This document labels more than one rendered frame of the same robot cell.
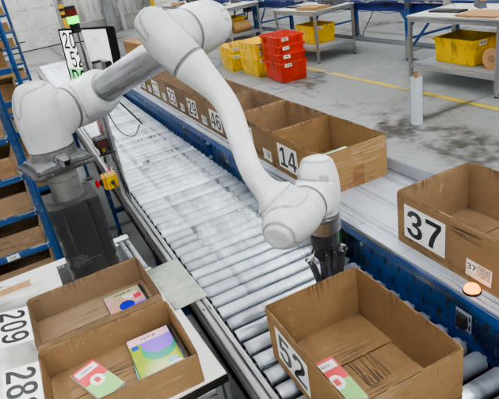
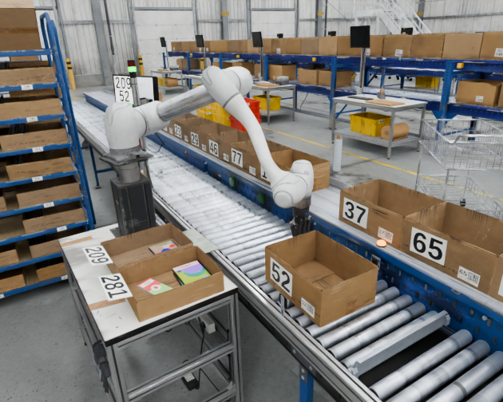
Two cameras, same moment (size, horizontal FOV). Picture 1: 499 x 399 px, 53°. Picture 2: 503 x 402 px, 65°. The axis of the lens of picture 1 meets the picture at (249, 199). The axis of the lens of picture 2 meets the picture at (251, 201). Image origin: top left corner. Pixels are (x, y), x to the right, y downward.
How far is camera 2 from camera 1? 0.53 m
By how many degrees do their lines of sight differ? 9
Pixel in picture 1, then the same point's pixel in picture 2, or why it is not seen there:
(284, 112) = not seen: hidden behind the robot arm
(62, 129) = (135, 135)
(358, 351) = (315, 277)
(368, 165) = (318, 180)
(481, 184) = (386, 192)
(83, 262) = (135, 224)
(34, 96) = (122, 112)
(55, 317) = (116, 256)
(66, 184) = (132, 171)
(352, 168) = not seen: hidden behind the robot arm
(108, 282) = (152, 237)
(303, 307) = (285, 250)
